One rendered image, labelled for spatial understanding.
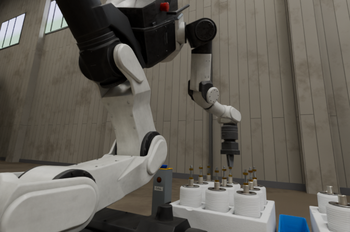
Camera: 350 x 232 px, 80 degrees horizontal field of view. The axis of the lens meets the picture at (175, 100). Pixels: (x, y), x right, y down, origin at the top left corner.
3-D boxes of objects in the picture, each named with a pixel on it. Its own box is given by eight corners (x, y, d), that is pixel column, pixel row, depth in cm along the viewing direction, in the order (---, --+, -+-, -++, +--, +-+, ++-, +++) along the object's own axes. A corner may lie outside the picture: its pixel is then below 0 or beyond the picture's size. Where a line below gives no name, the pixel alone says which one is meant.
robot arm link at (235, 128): (233, 131, 107) (232, 109, 110) (215, 131, 115) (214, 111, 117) (243, 132, 115) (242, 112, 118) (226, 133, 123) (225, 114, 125)
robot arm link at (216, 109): (223, 119, 105) (200, 105, 93) (208, 114, 113) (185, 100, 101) (231, 100, 106) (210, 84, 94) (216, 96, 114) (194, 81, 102)
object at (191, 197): (196, 227, 94) (196, 184, 99) (205, 235, 85) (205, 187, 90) (175, 229, 92) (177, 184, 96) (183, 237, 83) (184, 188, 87)
